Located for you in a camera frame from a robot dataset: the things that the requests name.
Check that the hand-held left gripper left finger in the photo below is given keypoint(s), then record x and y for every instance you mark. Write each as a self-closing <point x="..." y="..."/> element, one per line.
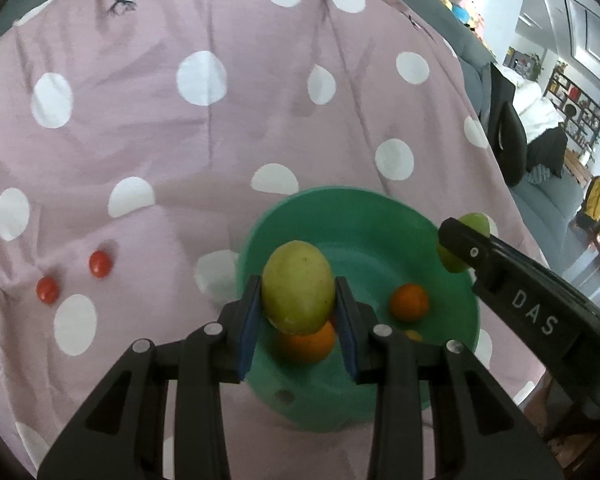
<point x="249" y="330"/>

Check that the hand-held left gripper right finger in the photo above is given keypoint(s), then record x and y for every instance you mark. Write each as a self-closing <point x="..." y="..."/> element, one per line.
<point x="347" y="340"/>

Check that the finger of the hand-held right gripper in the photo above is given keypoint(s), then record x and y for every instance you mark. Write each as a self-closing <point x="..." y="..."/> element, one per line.
<point x="462" y="242"/>

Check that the small round green fruit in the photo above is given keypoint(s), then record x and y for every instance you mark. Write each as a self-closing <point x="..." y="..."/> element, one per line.
<point x="476" y="223"/>

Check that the large yellow-green fruit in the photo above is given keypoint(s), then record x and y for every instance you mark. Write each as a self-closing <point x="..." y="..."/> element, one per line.
<point x="295" y="285"/>

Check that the green plastic bowl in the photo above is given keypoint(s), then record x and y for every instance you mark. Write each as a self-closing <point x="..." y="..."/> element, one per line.
<point x="370" y="240"/>

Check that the large orange fruit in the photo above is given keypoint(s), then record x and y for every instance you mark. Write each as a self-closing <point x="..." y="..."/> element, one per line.
<point x="305" y="349"/>

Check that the black cloth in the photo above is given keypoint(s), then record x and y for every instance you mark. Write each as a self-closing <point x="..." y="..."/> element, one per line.
<point x="547" y="152"/>

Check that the yellow bag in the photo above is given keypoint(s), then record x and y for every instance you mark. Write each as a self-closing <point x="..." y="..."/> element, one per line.
<point x="597" y="199"/>

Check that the white blanket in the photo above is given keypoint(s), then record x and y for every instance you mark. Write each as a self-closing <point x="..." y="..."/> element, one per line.
<point x="540" y="110"/>

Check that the red cherry tomato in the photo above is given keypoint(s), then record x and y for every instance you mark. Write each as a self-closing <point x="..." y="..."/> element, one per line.
<point x="47" y="289"/>
<point x="101" y="263"/>

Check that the pink polka dot blanket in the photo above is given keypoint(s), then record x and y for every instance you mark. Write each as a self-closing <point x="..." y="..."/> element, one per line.
<point x="180" y="150"/>

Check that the grey sofa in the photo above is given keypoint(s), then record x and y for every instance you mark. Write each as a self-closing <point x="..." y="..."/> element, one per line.
<point x="450" y="25"/>

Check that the dark wall shelf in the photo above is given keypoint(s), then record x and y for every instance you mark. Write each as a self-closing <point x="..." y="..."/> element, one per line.
<point x="577" y="105"/>

